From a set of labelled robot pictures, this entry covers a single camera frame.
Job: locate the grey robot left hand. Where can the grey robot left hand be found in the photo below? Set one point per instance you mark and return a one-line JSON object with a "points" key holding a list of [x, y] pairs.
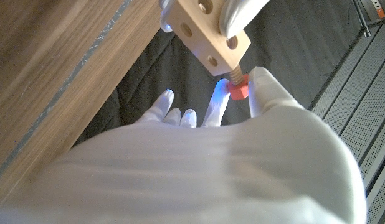
{"points": [[239, 15]]}

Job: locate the wooden block with holes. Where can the wooden block with holes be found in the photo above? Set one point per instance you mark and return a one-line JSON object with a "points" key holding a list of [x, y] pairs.
{"points": [[205, 40]]}

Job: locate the grey tape outline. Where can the grey tape outline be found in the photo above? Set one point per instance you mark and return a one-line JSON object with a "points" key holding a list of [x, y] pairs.
{"points": [[86, 56]]}

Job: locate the white perforated metal panel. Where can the white perforated metal panel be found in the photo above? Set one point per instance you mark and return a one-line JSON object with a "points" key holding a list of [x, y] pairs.
{"points": [[360, 93]]}

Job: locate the black backdrop curtain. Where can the black backdrop curtain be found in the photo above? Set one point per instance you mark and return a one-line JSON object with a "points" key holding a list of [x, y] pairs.
{"points": [[155, 77]]}

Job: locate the red screw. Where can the red screw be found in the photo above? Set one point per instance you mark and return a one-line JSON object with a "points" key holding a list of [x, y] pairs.
{"points": [[239, 90]]}

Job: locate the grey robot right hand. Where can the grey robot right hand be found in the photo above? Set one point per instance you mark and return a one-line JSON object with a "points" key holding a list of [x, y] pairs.
{"points": [[211, 174]]}

